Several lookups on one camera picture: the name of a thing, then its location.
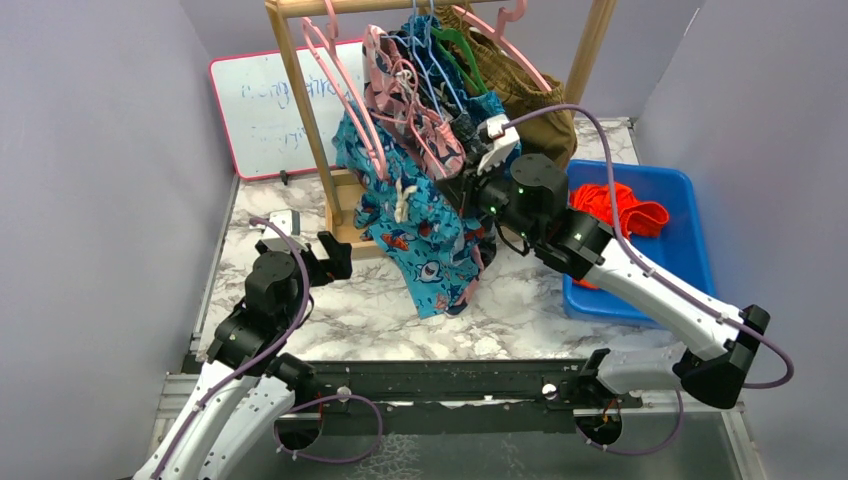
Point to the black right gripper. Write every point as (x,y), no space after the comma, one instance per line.
(462,190)

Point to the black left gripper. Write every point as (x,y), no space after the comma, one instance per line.
(339,264)

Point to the light blue shark shorts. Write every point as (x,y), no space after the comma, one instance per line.
(437,251)

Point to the pink patterned shorts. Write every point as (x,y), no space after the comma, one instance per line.
(417,112)

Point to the orange mesh shorts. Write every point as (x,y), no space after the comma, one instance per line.
(640,217)

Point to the pink plastic hanger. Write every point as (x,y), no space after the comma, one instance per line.
(349,95)

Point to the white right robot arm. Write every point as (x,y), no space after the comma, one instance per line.
(716,342)

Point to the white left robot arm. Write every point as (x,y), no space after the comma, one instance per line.
(247,380)

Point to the dark blue patterned shorts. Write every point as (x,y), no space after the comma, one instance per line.
(479,107)

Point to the khaki brown shorts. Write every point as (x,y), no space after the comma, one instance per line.
(551,134)

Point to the green hanger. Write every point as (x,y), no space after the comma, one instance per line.
(460,54)

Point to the light blue hanger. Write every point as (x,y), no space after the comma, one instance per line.
(442,73)

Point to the pink hanger under khaki shorts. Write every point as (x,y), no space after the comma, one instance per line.
(496,34)

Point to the wooden clothes rack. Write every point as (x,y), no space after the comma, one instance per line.
(340,187)

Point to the pink framed whiteboard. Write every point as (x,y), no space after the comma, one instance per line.
(265,132)

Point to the blue plastic bin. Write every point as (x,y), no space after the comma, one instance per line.
(679,247)

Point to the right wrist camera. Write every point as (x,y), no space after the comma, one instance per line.
(499,138)

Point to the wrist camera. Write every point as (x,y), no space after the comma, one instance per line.
(499,138)
(287,221)

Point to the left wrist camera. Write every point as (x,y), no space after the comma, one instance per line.
(287,221)

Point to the black metal base rail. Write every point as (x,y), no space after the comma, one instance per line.
(441,397)

